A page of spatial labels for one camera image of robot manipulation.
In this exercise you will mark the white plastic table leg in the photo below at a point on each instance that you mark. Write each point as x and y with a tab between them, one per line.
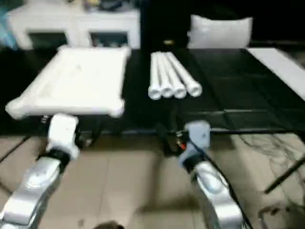
154	76
185	76
173	76
163	76

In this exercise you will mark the dark gear on cabinet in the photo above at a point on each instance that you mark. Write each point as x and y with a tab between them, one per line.
109	5

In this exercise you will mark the white cabinet with glass doors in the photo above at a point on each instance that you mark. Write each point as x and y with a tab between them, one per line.
71	24

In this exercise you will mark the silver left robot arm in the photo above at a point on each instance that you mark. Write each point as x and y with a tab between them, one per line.
33	186

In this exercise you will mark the grey cushion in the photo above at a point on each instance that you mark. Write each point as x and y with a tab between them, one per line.
219	31

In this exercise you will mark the black work mat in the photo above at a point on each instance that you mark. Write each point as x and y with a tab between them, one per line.
228	86

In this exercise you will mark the white plastic table top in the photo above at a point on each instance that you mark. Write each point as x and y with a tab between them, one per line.
76	81

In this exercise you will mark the black cabinet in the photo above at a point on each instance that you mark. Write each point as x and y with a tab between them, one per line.
162	24

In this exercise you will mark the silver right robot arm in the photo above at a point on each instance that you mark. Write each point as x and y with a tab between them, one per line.
214	191

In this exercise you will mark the white board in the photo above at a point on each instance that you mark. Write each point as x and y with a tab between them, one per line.
281	67

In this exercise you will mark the black metal bench leg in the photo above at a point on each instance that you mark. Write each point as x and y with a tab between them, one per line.
286	175

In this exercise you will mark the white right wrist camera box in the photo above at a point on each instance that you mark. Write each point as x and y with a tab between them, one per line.
196	136

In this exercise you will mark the small yellow label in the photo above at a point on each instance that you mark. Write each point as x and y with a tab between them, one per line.
167	43

